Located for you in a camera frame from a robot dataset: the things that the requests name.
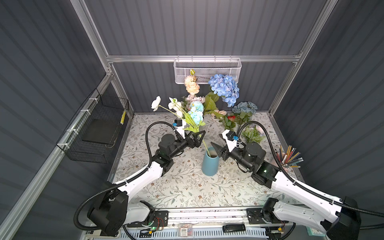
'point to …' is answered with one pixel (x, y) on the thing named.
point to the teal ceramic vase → (210, 164)
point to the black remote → (234, 227)
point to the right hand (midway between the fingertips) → (218, 139)
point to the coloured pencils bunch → (286, 159)
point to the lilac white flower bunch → (187, 99)
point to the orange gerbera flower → (229, 122)
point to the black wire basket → (100, 107)
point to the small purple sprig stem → (252, 134)
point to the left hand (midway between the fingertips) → (200, 130)
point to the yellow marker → (123, 118)
